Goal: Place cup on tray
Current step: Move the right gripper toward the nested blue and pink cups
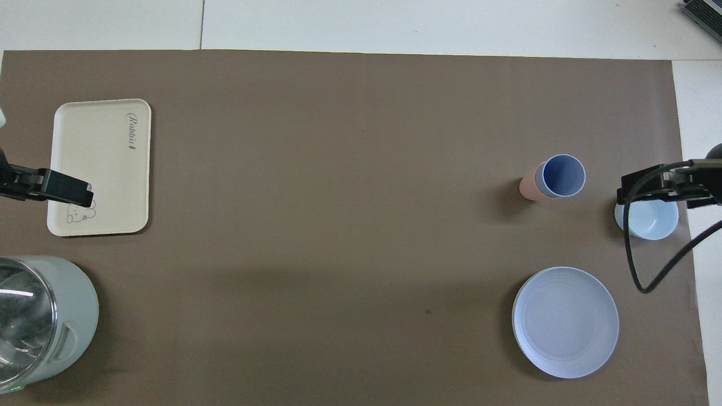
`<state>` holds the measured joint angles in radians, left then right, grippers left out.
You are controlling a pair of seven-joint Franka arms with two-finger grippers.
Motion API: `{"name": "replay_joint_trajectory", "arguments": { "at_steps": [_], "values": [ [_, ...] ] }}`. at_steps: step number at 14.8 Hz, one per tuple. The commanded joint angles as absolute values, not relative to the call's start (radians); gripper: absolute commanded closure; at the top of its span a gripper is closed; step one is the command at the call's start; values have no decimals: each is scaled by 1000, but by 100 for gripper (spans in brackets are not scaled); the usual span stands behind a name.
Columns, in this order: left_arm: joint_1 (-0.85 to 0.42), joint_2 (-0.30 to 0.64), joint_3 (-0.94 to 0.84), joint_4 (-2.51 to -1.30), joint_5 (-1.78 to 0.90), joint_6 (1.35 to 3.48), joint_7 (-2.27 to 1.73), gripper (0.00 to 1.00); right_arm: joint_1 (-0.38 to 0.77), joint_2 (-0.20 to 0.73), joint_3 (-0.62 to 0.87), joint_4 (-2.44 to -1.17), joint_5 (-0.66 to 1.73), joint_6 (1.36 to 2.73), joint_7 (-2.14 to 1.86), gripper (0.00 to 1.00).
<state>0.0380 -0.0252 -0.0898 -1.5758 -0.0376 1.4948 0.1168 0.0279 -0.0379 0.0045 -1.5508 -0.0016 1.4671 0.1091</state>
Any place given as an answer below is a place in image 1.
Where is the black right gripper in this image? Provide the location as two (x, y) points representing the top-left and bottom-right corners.
(616, 160), (718, 209)

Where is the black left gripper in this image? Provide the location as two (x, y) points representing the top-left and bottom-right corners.
(0, 149), (94, 209)

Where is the blue ribbed plastic cup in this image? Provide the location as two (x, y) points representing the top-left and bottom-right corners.
(535, 153), (586, 198)

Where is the pink plastic cup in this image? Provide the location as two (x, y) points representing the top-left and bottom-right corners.
(520, 162), (556, 202)

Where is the cream rabbit print tray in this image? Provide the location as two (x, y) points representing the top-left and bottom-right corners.
(47, 99), (152, 237)

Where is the light blue bowl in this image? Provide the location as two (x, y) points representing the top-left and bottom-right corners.
(614, 198), (679, 241)

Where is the pale green steel-lined kettle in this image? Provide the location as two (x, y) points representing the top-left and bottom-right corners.
(0, 255), (100, 394)

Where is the light blue round plate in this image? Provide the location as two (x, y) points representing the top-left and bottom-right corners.
(512, 267), (619, 379)

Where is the grey ridged device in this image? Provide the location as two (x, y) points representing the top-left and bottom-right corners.
(680, 0), (722, 29)

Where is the brown paper table cover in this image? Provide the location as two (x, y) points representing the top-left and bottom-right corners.
(0, 50), (710, 406)

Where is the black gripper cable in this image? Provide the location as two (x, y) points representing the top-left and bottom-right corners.
(623, 160), (722, 294)

